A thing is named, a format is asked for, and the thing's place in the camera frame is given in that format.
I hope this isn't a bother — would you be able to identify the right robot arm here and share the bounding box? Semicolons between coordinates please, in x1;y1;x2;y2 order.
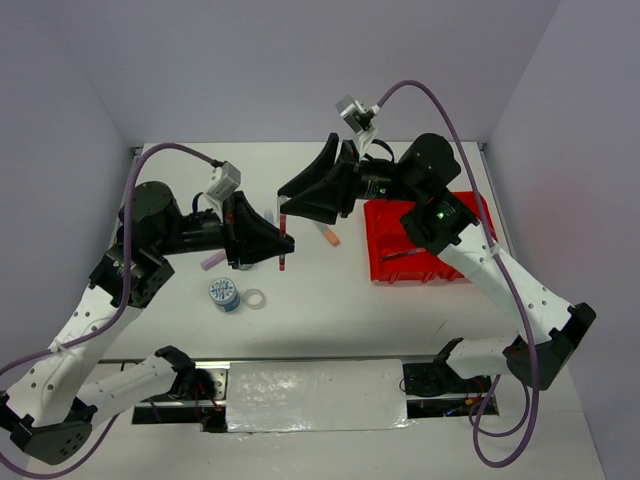
278;133;596;391

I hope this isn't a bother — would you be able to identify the pink highlighter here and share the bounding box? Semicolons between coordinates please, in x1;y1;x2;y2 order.
200;250;227;271

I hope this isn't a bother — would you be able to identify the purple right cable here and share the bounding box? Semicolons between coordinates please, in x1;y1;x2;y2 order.
377;79;544;467

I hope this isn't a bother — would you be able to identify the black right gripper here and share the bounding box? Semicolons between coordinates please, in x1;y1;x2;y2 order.
277;132;422;224

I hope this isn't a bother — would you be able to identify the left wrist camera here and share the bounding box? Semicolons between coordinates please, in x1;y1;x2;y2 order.
203;162;241;210

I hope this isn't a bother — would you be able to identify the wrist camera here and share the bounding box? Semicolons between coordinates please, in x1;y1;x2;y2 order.
203;162;241;210
336;95;380;158

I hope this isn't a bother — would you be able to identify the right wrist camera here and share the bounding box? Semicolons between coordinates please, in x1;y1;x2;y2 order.
336;95;380;158

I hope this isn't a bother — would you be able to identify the orange highlighter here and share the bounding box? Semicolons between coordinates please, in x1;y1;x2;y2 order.
315;222;341;247

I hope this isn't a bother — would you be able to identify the red bin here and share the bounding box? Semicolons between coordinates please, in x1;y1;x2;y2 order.
455;191;498;240
363;200;464;284

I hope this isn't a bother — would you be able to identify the blue gel pen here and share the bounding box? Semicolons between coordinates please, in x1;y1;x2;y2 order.
379;248;426;262

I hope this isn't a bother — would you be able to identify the red bin front left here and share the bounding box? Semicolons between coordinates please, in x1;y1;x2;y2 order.
363;200;464;284

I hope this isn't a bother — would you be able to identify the red bin back right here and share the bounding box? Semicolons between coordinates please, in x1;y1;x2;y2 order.
455;191;498;240

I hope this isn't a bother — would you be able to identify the small clear tape roll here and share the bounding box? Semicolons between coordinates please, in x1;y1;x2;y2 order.
243;289;267;310

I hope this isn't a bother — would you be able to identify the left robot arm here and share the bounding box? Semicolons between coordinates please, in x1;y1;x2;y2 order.
1;181;294;465

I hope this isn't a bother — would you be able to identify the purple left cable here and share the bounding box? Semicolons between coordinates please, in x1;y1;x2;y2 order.
0;143;221;476

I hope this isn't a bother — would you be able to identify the blue slime jar near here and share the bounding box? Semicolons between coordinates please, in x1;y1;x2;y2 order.
209;277;241;313

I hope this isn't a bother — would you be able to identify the red gel pen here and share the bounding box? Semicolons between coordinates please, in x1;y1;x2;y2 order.
277;213;290;273

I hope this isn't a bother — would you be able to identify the metal base rail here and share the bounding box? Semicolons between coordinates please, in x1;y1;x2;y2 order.
132;359;492;434

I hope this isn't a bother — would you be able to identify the purple cable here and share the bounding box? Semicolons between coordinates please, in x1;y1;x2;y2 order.
0;143;221;476
377;79;544;467

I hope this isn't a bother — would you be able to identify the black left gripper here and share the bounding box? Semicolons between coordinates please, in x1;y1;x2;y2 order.
155;190;295;269

